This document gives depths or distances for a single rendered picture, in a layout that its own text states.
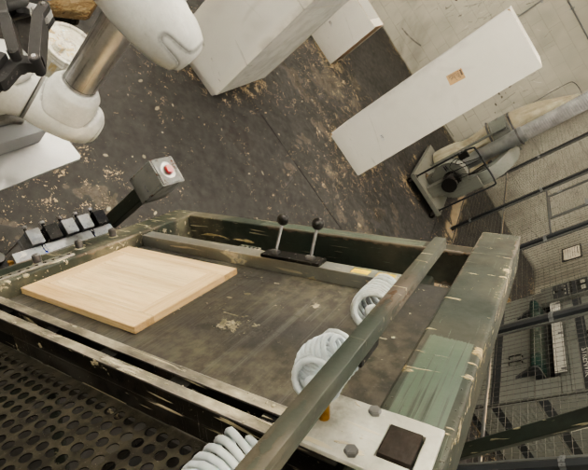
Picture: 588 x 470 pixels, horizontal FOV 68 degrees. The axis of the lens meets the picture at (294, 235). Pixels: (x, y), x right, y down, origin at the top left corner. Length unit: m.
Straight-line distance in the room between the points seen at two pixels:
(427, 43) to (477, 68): 4.56
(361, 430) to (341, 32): 5.74
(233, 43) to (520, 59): 2.53
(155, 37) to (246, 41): 2.85
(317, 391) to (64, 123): 1.33
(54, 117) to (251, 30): 2.24
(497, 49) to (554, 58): 4.51
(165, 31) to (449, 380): 0.68
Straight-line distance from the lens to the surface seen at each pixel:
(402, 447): 0.57
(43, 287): 1.42
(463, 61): 4.63
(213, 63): 3.81
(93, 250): 1.56
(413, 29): 9.16
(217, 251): 1.41
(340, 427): 0.59
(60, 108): 1.56
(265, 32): 3.52
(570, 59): 9.09
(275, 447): 0.36
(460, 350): 0.77
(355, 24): 6.04
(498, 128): 6.78
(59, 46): 2.77
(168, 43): 0.78
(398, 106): 4.79
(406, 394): 0.66
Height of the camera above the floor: 2.23
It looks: 37 degrees down
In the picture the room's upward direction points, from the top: 61 degrees clockwise
